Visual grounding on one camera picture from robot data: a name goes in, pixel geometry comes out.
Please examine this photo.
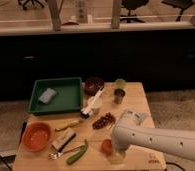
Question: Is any metal cup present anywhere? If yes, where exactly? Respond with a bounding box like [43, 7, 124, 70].
[114, 89, 125, 104]

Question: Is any wooden block brush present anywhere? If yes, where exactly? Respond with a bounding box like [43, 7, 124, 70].
[51, 128, 76, 152]

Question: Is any red bowl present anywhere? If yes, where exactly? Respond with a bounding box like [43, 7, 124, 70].
[22, 122, 52, 152]

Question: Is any dark maroon bowl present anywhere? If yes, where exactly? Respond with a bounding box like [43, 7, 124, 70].
[84, 77, 104, 96]

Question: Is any green cucumber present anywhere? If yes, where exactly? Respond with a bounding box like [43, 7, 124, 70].
[66, 140, 88, 165]

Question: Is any grey sponge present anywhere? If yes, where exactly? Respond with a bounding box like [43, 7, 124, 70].
[39, 88, 56, 104]

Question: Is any white dish brush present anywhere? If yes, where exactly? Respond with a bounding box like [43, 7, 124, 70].
[80, 87, 104, 119]

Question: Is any yellow banana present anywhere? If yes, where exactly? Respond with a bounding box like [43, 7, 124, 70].
[55, 119, 82, 132]

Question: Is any green cup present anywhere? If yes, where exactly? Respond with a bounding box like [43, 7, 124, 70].
[115, 78, 126, 89]

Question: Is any bunch of dark grapes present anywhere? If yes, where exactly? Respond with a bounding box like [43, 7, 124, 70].
[92, 113, 116, 129]

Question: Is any black cable right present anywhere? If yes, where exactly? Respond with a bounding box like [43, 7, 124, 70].
[164, 162, 187, 171]

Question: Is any green plastic tray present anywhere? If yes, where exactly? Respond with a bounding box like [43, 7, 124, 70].
[28, 77, 83, 115]

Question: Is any metal fork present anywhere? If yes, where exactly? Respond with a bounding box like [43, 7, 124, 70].
[47, 144, 86, 161]

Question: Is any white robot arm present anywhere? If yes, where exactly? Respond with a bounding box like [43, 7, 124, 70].
[111, 109, 195, 161]

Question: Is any black office chair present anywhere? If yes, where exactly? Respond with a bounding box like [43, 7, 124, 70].
[120, 0, 149, 23]

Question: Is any orange-red apple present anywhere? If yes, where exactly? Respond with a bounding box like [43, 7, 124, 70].
[101, 139, 113, 155]

